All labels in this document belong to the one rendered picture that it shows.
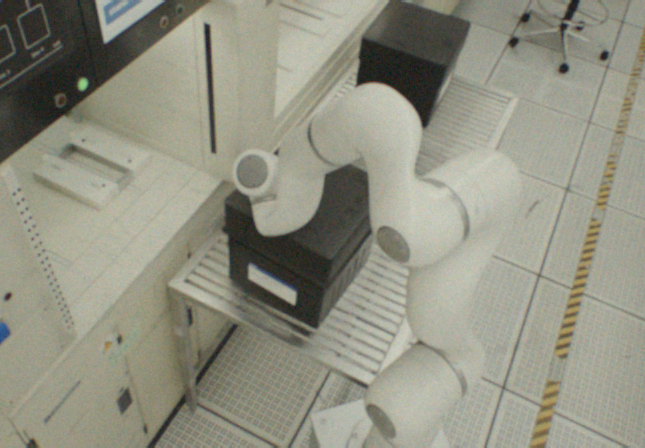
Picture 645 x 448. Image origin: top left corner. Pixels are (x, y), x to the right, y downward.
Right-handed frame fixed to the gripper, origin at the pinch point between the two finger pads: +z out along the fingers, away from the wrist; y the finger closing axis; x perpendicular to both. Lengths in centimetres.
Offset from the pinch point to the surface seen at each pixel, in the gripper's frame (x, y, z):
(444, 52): -52, 0, 61
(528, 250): -8, -52, 161
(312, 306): 25.3, -11.5, 7.1
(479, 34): -116, 33, 267
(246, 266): 24.8, 7.7, 6.6
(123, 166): 18, 51, 7
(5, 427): 66, 23, -34
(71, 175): 25, 59, 0
